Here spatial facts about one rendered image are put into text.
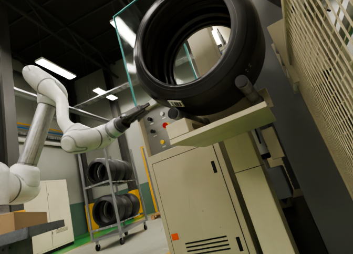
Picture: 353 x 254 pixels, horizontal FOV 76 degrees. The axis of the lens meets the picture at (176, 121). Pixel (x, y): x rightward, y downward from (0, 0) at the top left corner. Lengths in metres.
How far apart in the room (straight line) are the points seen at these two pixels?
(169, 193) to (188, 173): 0.20
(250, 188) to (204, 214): 0.46
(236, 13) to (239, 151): 0.62
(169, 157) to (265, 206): 0.71
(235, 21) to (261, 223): 0.85
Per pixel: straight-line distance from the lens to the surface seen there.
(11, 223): 1.17
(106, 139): 1.17
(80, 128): 1.10
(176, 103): 0.88
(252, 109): 0.78
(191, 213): 1.55
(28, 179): 1.52
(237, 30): 0.87
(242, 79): 0.81
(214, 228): 1.51
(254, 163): 1.14
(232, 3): 0.93
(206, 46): 1.33
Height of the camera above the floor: 0.62
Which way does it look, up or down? 16 degrees up
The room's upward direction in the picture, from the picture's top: 17 degrees counter-clockwise
